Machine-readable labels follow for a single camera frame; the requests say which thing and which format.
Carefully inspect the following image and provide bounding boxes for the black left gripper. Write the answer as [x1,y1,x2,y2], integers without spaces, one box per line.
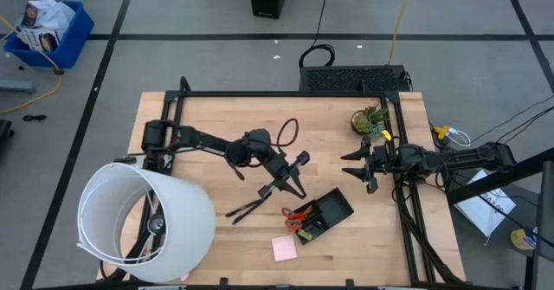
[258,150,312,200]

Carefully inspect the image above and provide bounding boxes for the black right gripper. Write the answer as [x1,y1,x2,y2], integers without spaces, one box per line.
[339,135,400,195]

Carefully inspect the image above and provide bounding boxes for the red handled scissors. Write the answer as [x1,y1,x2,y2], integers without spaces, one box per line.
[280,206,311,233]

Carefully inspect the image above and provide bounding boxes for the black mesh desk organizer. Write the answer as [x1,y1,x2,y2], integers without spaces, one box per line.
[290,187,355,246]

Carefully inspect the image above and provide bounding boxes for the black binder clip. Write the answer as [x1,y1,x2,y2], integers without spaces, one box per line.
[305,218,324,235]

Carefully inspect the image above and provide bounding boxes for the black pen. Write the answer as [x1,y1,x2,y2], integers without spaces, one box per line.
[224,199,261,218]
[232,197,267,226]

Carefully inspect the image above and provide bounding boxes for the pink sticky note pad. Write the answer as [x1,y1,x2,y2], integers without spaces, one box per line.
[271,234,299,263]

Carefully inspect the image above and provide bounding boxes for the potted succulent plant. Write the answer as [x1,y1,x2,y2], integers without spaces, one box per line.
[350,103,390,142]

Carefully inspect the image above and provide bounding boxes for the black vented case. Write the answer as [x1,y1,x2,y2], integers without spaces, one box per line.
[299,64,412,93]

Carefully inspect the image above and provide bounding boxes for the white lamp shade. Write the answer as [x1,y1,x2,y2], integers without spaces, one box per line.
[76,162,216,283]

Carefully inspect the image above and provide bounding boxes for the white paper sheet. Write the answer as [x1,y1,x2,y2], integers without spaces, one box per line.
[454,168,518,238]

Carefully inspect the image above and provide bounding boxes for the black diagonal bar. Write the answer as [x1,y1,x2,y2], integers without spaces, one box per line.
[445,146,554,205]

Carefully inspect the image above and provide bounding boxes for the black lamp socket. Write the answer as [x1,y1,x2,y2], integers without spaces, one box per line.
[146,214,168,235]

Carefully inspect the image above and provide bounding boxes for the blue plastic bin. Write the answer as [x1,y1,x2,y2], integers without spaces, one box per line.
[3,0,95,69]

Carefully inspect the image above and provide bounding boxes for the grey metal foot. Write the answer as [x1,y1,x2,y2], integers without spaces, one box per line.
[0,80,38,95]

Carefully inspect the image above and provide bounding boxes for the black caster base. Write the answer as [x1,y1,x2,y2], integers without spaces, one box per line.
[0,119,16,152]

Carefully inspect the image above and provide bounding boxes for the white printed carton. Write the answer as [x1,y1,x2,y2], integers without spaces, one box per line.
[21,0,77,34]
[16,26,61,53]

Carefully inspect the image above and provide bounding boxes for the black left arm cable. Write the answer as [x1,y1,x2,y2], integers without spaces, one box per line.
[275,117,300,148]

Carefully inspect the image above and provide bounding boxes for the black aluminium table frame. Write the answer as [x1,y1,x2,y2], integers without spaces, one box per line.
[103,76,467,287]

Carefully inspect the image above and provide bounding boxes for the white cable loop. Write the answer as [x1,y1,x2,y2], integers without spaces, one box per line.
[448,127,473,148]

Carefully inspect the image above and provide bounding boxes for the black power cable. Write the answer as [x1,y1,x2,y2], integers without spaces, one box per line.
[298,0,337,69]

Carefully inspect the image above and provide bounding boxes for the yellow hanging cable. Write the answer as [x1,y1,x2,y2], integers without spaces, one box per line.
[388,0,419,65]

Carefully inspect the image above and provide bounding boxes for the grey vertical post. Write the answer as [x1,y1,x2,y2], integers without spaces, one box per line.
[530,159,554,290]

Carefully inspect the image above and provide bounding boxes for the yellow floor cable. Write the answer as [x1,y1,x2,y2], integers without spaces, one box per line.
[0,15,64,115]

